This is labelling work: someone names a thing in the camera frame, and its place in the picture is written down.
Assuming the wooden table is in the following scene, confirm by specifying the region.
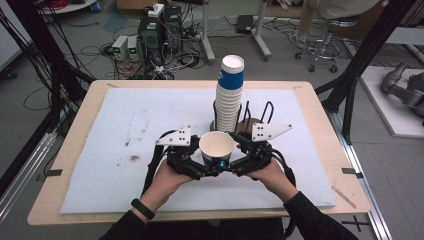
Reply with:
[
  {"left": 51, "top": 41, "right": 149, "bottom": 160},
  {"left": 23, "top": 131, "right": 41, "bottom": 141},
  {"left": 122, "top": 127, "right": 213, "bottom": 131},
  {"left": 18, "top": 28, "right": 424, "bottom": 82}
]
[{"left": 27, "top": 79, "right": 372, "bottom": 227}]

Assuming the white foam mat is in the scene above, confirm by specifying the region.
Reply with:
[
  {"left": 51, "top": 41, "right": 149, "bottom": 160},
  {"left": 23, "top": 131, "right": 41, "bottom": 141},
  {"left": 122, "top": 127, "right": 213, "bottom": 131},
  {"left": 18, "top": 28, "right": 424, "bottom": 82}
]
[{"left": 59, "top": 87, "right": 337, "bottom": 215}]

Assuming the grey desk leg frame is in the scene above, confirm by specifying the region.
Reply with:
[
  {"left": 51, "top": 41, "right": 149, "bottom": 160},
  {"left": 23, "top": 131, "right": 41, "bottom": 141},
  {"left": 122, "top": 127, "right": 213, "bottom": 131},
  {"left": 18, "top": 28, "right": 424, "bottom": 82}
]
[
  {"left": 199, "top": 0, "right": 217, "bottom": 65},
  {"left": 250, "top": 0, "right": 273, "bottom": 62}
]

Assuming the chrome wheeled stool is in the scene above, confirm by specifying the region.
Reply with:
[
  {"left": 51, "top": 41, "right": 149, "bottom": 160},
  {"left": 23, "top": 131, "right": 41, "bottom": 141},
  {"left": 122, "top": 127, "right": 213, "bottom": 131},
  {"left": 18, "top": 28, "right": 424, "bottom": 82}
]
[{"left": 294, "top": 14, "right": 362, "bottom": 74}]

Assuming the white platform board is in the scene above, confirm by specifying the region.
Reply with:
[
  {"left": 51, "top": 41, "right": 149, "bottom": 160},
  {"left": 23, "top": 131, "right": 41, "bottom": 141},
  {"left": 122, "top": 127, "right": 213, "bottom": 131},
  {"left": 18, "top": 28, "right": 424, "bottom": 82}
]
[{"left": 359, "top": 65, "right": 424, "bottom": 140}]

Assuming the right hand-held gripper cable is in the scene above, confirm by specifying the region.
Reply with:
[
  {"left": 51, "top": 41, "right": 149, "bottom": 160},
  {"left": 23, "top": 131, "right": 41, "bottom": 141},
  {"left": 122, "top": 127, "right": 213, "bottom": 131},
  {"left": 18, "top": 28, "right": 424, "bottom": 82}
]
[{"left": 270, "top": 148, "right": 298, "bottom": 188}]

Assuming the hand-held gripper cable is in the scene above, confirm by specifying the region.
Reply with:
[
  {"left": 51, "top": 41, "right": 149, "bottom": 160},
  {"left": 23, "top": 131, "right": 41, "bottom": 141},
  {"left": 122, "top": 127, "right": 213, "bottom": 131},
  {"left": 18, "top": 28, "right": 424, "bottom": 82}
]
[
  {"left": 141, "top": 129, "right": 178, "bottom": 196},
  {"left": 270, "top": 148, "right": 298, "bottom": 188}
]

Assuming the black box on floor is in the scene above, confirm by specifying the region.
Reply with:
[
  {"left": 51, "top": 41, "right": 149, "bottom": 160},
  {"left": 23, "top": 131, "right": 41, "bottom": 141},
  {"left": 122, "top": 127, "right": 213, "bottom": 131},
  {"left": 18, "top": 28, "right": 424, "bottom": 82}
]
[{"left": 235, "top": 14, "right": 255, "bottom": 35}]

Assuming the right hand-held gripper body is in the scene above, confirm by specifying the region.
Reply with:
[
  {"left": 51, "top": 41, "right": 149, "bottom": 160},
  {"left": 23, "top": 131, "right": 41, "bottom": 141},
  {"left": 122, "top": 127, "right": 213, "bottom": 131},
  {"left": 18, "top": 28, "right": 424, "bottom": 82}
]
[{"left": 231, "top": 122, "right": 294, "bottom": 178}]

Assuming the person's right hand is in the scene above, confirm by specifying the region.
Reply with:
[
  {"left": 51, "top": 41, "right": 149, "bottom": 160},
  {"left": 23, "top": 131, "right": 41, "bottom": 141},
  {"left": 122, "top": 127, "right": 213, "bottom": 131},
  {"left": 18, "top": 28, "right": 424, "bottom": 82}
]
[{"left": 245, "top": 157, "right": 299, "bottom": 203}]

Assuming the tangle of floor cables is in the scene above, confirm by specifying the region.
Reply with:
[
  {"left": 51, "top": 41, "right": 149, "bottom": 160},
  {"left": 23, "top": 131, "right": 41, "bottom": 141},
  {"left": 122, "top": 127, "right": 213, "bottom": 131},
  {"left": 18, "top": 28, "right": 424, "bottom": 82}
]
[{"left": 99, "top": 41, "right": 208, "bottom": 81}]

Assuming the black wristband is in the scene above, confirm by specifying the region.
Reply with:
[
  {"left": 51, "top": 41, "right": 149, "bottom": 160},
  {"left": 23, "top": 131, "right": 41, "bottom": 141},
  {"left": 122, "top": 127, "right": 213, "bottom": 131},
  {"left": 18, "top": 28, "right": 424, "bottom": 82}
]
[{"left": 130, "top": 198, "right": 156, "bottom": 220}]

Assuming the thin wooden stick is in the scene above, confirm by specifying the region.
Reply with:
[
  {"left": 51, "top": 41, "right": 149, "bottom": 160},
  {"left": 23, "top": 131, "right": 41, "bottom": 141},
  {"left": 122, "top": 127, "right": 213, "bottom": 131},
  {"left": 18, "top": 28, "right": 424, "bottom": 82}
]
[{"left": 331, "top": 185, "right": 358, "bottom": 210}]

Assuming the wooden base wire cup holder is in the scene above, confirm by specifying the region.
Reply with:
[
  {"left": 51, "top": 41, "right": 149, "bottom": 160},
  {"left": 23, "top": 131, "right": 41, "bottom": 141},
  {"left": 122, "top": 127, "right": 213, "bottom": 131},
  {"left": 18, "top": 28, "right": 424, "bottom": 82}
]
[{"left": 209, "top": 99, "right": 275, "bottom": 135}]

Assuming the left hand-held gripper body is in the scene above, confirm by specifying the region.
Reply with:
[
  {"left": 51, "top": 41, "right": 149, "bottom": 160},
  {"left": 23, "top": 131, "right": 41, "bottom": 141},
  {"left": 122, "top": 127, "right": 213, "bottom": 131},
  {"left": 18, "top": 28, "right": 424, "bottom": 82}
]
[{"left": 155, "top": 125, "right": 205, "bottom": 181}]

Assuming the grey bench power supply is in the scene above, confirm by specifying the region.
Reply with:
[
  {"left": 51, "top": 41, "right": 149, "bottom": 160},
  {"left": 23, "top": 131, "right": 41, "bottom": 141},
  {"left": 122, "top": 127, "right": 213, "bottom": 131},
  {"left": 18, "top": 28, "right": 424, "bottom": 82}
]
[
  {"left": 111, "top": 34, "right": 130, "bottom": 62},
  {"left": 127, "top": 35, "right": 140, "bottom": 62}
]

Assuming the white round table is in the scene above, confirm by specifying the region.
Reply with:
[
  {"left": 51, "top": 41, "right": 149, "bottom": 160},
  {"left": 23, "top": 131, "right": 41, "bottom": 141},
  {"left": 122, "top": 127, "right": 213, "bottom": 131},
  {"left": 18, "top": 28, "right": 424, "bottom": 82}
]
[{"left": 39, "top": 0, "right": 100, "bottom": 15}]

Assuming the person's left hand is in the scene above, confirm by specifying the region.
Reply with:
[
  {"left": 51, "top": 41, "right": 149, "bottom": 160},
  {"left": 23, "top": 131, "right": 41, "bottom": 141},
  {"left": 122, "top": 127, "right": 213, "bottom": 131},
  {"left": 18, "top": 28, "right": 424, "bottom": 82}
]
[{"left": 141, "top": 159, "right": 195, "bottom": 210}]

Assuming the left hand-held gripper cable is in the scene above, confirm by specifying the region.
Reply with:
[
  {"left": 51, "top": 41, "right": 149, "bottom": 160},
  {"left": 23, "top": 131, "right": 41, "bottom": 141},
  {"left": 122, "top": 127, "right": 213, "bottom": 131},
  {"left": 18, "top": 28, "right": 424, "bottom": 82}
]
[{"left": 141, "top": 129, "right": 178, "bottom": 196}]

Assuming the black computer tower round grille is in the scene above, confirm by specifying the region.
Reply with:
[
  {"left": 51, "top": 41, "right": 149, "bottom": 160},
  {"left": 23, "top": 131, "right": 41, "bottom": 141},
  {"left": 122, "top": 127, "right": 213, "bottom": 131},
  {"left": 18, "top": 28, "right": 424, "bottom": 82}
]
[{"left": 137, "top": 13, "right": 168, "bottom": 65}]

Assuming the white power strip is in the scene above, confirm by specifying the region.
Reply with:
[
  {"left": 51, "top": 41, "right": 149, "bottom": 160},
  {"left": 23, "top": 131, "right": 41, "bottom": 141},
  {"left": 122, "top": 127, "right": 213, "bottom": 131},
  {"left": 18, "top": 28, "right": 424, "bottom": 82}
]
[{"left": 147, "top": 2, "right": 166, "bottom": 19}]

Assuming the aluminium rail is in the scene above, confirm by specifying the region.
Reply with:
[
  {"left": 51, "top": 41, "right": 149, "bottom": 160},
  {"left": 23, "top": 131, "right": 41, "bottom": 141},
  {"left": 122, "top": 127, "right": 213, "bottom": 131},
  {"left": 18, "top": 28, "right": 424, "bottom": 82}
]
[
  {"left": 327, "top": 109, "right": 394, "bottom": 240},
  {"left": 0, "top": 128, "right": 58, "bottom": 223}
]

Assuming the black frame post with cables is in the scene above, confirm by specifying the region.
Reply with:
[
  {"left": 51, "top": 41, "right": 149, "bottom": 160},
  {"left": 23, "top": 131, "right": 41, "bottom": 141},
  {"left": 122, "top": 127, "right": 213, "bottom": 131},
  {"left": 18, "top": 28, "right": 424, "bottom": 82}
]
[{"left": 0, "top": 0, "right": 96, "bottom": 198}]

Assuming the single blue paper cup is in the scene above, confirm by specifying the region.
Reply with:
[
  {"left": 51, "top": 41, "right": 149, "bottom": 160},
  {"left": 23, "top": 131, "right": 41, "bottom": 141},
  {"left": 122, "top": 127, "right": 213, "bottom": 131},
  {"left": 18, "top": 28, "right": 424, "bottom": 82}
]
[{"left": 198, "top": 130, "right": 235, "bottom": 168}]

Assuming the stack of paper cups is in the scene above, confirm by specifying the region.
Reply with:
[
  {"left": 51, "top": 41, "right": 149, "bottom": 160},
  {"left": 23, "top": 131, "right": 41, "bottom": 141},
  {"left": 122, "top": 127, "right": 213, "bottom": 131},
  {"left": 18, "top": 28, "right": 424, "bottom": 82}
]
[{"left": 214, "top": 54, "right": 246, "bottom": 133}]

